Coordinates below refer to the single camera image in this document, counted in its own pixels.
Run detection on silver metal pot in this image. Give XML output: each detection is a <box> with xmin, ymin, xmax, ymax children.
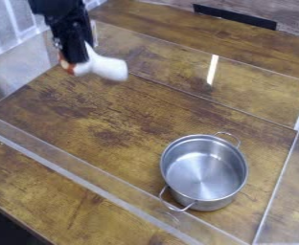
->
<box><xmin>159</xmin><ymin>132</ymin><xmax>250</xmax><ymax>212</ymax></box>

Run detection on white plush mushroom red cap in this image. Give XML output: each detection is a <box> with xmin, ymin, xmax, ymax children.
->
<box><xmin>59</xmin><ymin>44</ymin><xmax>129</xmax><ymax>82</ymax></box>

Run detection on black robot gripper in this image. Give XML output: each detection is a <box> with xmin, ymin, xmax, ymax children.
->
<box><xmin>28</xmin><ymin>0</ymin><xmax>94</xmax><ymax>64</ymax></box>

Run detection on clear acrylic triangle bracket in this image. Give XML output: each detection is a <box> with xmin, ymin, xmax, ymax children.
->
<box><xmin>87</xmin><ymin>19</ymin><xmax>99</xmax><ymax>48</ymax></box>

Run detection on black bar on table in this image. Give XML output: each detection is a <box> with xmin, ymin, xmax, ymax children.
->
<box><xmin>194</xmin><ymin>4</ymin><xmax>279</xmax><ymax>31</ymax></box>

